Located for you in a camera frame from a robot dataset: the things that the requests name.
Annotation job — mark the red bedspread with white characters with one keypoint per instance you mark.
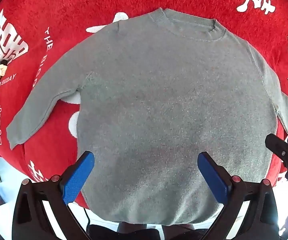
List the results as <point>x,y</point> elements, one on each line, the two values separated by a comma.
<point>34,34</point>

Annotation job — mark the grey knit sweater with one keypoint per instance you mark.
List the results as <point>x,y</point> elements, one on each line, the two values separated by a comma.
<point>156,90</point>

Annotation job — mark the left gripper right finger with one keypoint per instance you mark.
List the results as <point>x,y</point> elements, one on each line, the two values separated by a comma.
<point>261,218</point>

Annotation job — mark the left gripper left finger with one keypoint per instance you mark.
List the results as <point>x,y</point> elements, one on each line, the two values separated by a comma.
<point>30,220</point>

